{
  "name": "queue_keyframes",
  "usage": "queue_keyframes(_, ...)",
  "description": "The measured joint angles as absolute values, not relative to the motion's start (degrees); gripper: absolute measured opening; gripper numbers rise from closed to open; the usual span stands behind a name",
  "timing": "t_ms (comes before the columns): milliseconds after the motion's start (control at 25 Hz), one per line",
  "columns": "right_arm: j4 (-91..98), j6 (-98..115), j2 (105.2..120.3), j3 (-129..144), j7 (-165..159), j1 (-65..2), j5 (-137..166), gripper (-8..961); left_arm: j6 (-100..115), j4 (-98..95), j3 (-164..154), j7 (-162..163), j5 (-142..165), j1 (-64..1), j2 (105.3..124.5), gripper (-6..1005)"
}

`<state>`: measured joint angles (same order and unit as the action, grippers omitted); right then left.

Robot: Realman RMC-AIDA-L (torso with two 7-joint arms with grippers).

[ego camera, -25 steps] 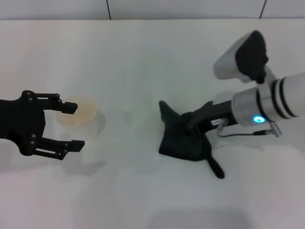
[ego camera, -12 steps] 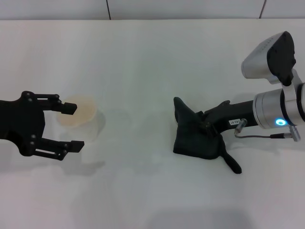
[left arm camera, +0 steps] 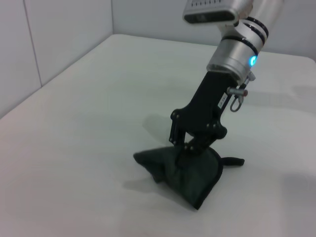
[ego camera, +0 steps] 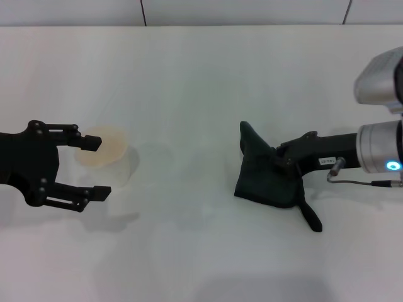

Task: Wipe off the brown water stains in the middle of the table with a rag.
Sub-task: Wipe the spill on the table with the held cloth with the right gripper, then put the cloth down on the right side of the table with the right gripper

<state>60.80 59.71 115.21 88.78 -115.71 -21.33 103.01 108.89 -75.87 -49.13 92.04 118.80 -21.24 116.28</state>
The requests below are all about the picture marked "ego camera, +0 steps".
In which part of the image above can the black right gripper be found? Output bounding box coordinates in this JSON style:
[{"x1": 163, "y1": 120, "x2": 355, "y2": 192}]
[{"x1": 271, "y1": 131, "x2": 363, "y2": 176}]

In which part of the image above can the dark blue rag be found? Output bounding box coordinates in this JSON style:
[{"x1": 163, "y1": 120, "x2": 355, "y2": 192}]
[{"x1": 233, "y1": 120, "x2": 323, "y2": 233}]

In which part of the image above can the white translucent plastic cup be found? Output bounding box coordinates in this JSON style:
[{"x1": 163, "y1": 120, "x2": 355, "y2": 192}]
[{"x1": 74, "y1": 125, "x2": 140, "y2": 190}]

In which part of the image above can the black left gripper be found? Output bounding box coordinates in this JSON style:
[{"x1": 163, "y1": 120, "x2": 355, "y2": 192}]
[{"x1": 0, "y1": 120, "x2": 112, "y2": 213}]

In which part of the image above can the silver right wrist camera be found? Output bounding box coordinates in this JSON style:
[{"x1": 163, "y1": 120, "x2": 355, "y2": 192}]
[{"x1": 353, "y1": 46, "x2": 403, "y2": 109}]

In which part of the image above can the black cable with metal plug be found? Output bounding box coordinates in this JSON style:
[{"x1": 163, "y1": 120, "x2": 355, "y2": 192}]
[{"x1": 325, "y1": 157, "x2": 403, "y2": 189}]

